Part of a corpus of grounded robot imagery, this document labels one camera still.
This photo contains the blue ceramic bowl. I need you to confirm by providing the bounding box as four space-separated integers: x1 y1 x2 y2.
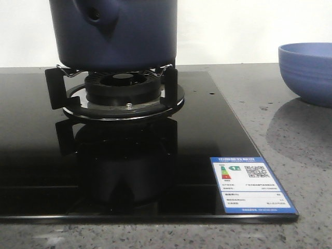
278 42 331 108

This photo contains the blue cooking pot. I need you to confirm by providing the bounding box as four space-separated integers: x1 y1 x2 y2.
50 1 177 72

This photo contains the right gas burner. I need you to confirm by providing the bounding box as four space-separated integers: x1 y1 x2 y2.
85 72 161 106

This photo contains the black right pan support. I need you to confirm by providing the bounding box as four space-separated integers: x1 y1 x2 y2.
45 67 185 122

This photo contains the blue energy label sticker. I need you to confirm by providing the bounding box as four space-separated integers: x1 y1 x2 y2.
210 157 297 214

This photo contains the black glass gas stove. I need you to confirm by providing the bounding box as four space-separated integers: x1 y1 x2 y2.
1 72 299 223

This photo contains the wire pot trivet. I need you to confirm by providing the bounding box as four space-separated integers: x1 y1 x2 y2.
56 64 174 78

